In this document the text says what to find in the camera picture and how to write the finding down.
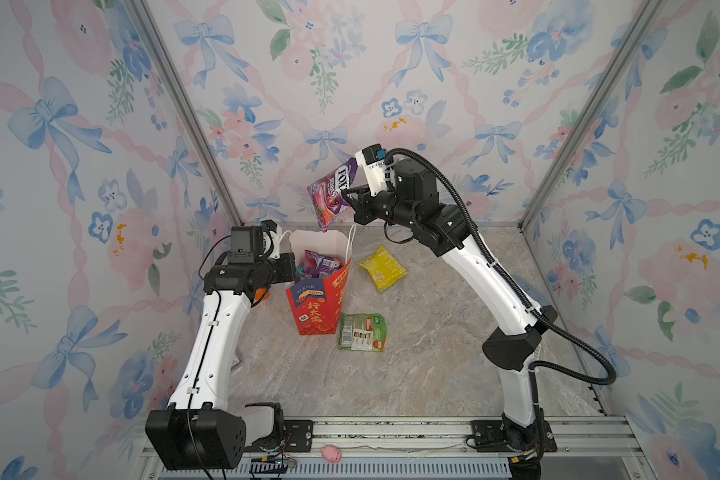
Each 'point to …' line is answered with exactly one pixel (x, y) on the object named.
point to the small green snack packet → (362, 332)
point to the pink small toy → (331, 453)
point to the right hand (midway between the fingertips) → (344, 189)
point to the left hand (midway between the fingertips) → (294, 261)
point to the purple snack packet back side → (319, 267)
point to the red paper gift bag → (316, 301)
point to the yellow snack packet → (383, 268)
